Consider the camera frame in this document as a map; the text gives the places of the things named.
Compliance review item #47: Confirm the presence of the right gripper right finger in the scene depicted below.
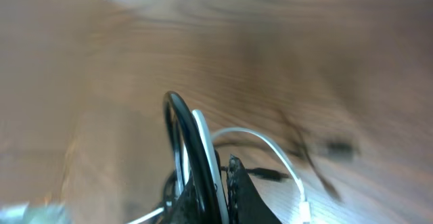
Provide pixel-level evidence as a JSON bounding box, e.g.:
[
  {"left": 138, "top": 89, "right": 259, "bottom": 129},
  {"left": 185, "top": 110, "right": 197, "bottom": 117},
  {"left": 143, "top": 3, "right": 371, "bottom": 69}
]
[{"left": 226, "top": 155, "right": 281, "bottom": 224}]

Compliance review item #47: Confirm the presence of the black USB cable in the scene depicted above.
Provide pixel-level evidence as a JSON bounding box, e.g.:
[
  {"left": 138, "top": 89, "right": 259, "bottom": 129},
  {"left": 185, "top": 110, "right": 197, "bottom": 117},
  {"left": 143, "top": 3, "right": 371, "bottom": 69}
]
[{"left": 154, "top": 90, "right": 356, "bottom": 224}]

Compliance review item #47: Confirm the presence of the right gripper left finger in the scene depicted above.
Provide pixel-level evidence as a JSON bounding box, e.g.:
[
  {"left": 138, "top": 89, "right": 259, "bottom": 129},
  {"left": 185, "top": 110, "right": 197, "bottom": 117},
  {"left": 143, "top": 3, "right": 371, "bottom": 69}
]
[{"left": 162, "top": 175, "right": 201, "bottom": 224}]

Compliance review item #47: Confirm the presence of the white USB cable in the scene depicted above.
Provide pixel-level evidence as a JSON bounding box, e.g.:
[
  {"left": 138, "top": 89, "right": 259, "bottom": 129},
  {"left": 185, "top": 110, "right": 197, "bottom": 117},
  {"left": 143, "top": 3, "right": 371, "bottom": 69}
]
[{"left": 127, "top": 108, "right": 314, "bottom": 224}]

